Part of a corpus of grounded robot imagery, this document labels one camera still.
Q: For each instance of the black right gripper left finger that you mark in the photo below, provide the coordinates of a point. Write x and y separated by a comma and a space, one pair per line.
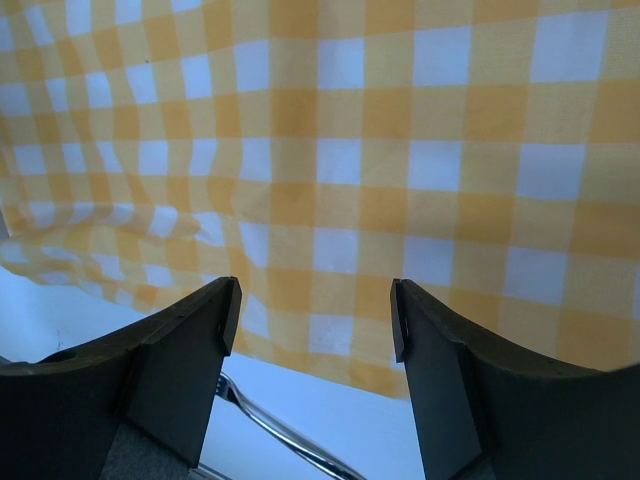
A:
133, 404

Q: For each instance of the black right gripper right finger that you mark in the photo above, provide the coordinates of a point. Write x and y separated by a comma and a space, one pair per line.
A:
487, 408

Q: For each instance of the yellow white checkered cloth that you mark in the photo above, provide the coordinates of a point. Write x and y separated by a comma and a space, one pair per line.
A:
318, 150

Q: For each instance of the silver fork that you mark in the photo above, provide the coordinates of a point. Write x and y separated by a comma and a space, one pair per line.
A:
297, 443

